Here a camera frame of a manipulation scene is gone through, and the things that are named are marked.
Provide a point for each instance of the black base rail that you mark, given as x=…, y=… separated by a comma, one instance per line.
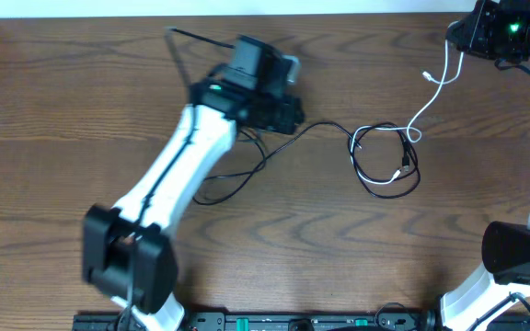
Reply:
x=387, y=319

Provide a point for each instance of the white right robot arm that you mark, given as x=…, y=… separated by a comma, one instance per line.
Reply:
x=501, y=279

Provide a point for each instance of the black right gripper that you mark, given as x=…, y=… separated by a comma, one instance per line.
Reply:
x=478, y=22

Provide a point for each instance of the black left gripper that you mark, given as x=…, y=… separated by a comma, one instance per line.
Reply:
x=281, y=118

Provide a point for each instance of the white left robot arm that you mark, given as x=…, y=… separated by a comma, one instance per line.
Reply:
x=127, y=248

